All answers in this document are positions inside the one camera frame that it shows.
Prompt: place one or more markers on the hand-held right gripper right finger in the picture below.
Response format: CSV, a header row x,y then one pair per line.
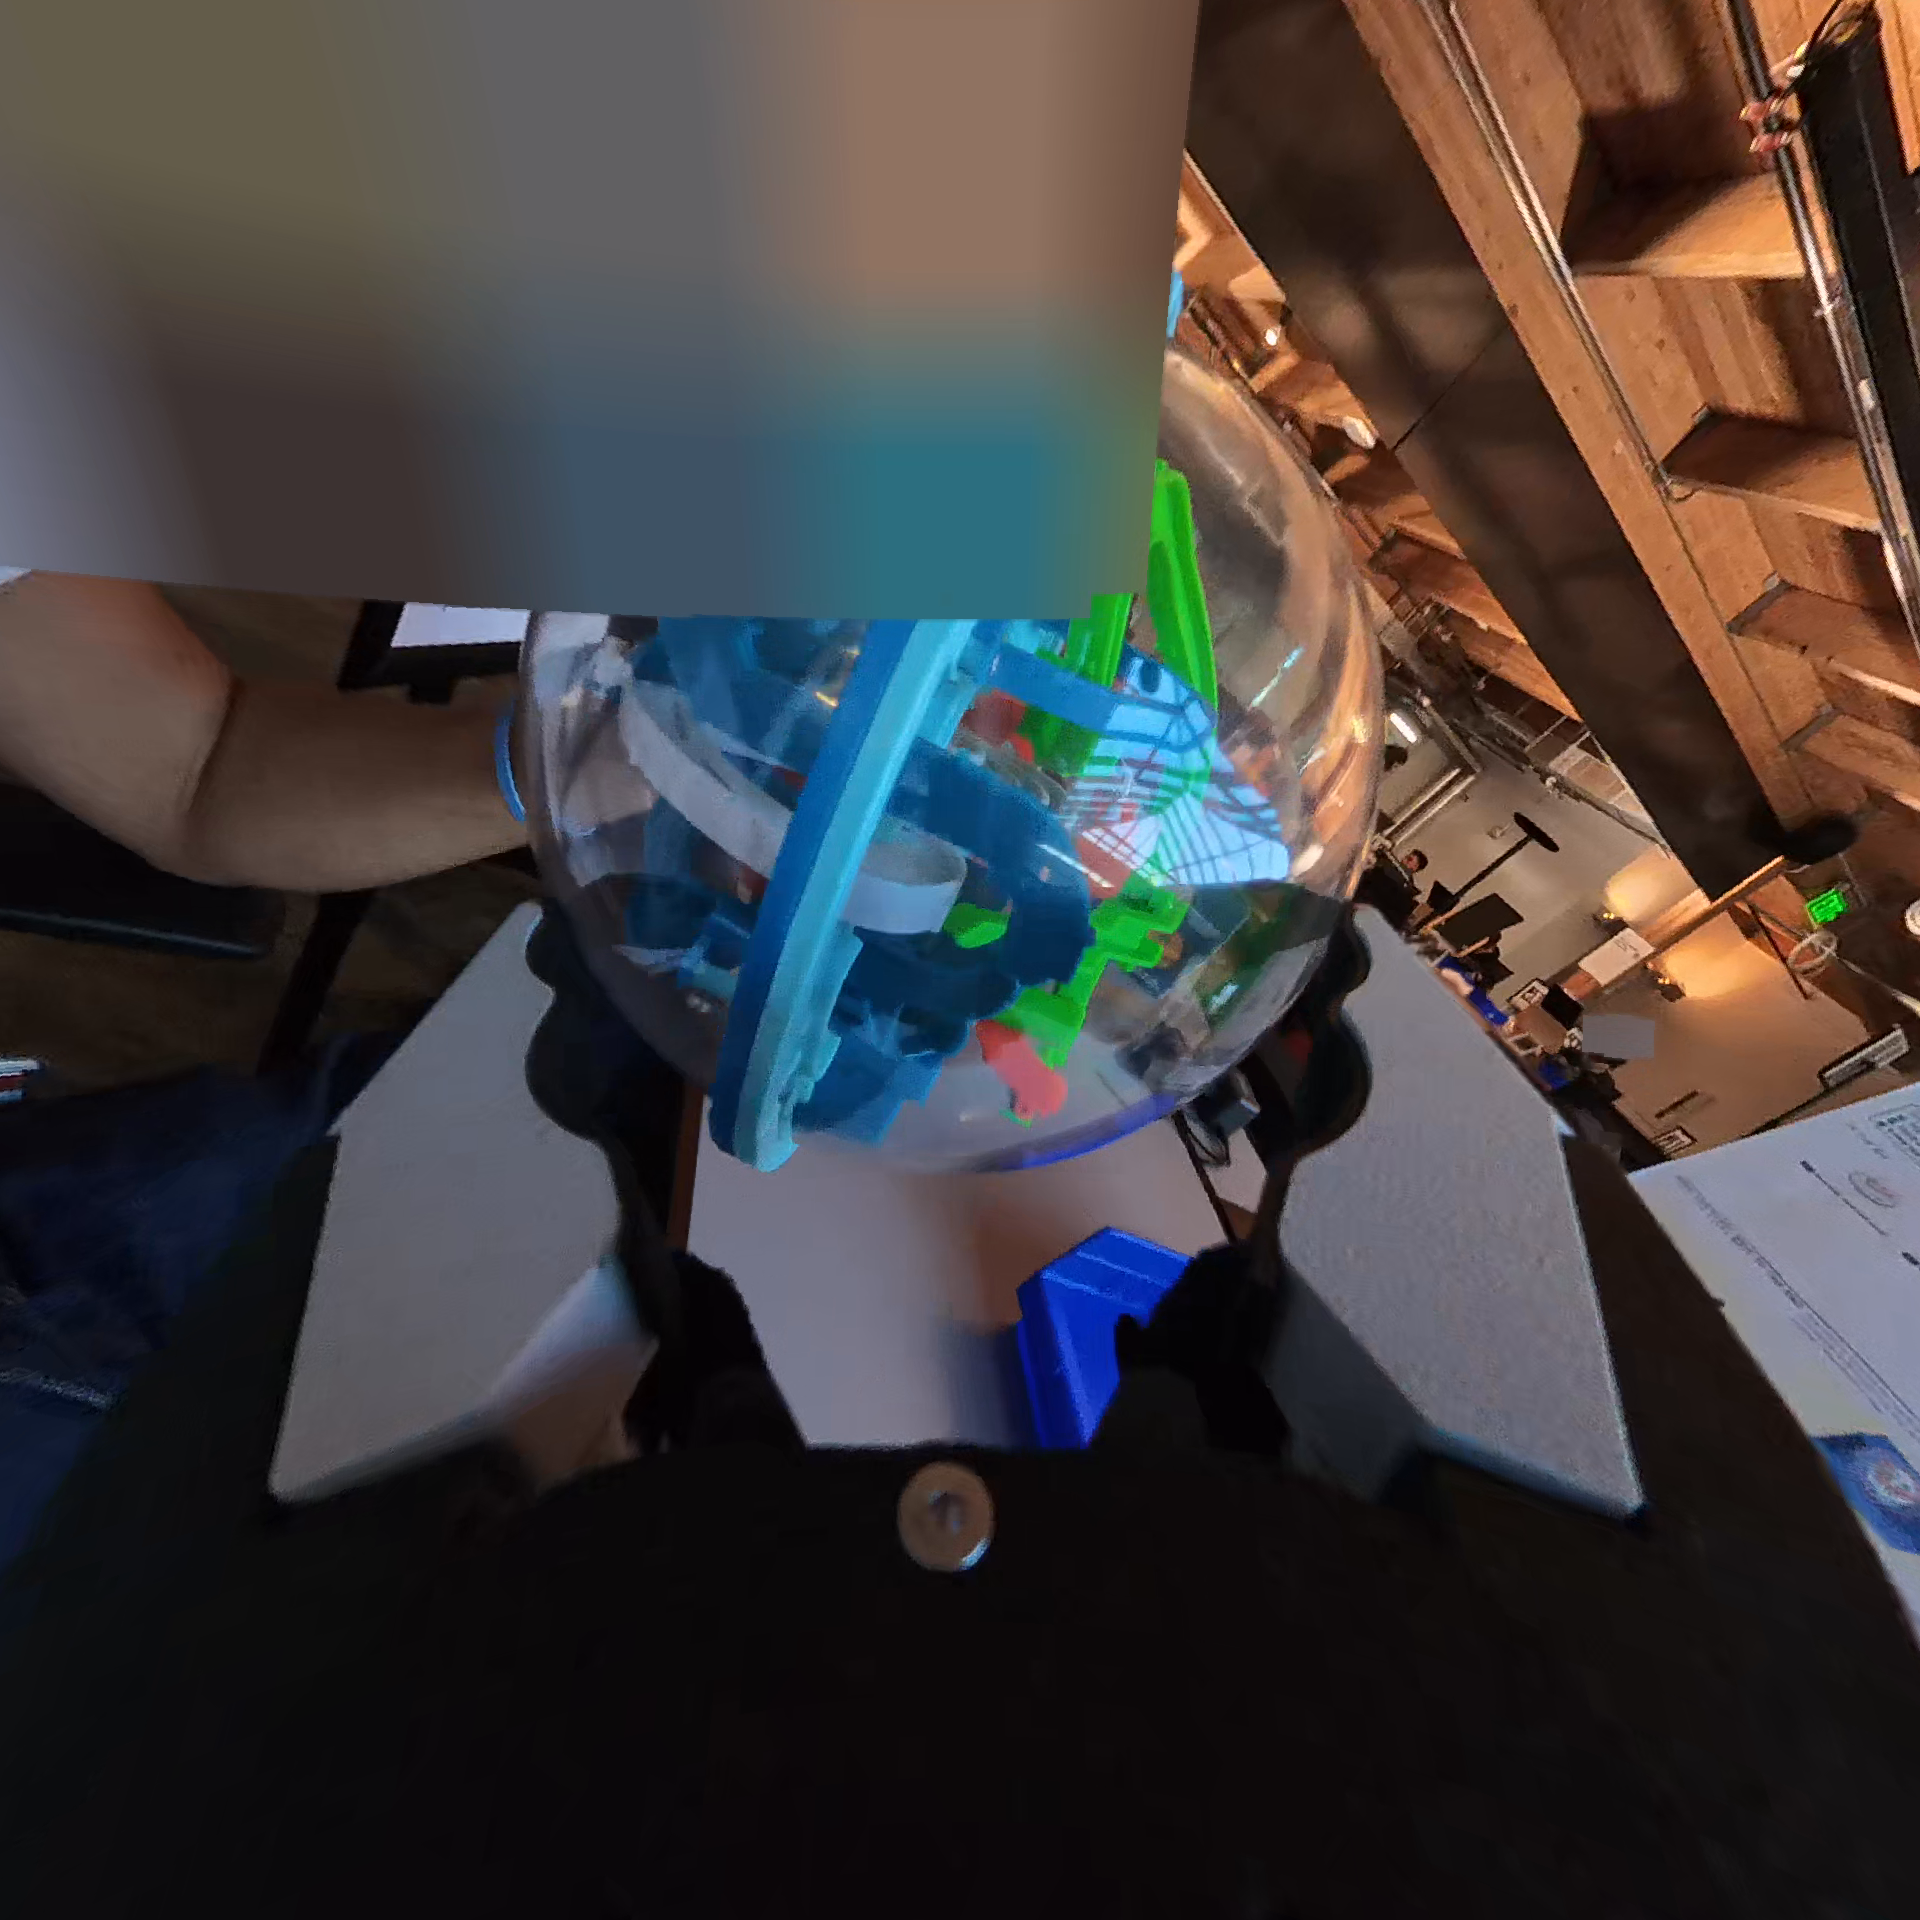
x,y
1441,1200

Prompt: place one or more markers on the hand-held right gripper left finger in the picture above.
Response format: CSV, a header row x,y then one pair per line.
x,y
451,1229

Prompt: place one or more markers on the clear plastic maze ball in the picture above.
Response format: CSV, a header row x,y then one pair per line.
x,y
930,900

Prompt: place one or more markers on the person's left forearm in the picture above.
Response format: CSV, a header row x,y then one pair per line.
x,y
224,763

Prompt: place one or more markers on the person's blue jeans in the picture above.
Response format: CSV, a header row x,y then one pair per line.
x,y
135,1200

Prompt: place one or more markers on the printed paper sheet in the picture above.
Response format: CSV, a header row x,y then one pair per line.
x,y
1769,1276

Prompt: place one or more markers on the black floor lamp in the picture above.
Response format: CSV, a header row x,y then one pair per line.
x,y
1532,833

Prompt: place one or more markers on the blue plastic bin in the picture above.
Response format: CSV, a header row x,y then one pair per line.
x,y
1079,1335

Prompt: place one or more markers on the green exit sign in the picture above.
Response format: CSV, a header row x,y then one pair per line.
x,y
1826,903

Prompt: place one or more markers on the black ceiling light fixture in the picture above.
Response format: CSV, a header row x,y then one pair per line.
x,y
1868,299

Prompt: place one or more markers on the black metal frame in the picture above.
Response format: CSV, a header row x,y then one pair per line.
x,y
376,667

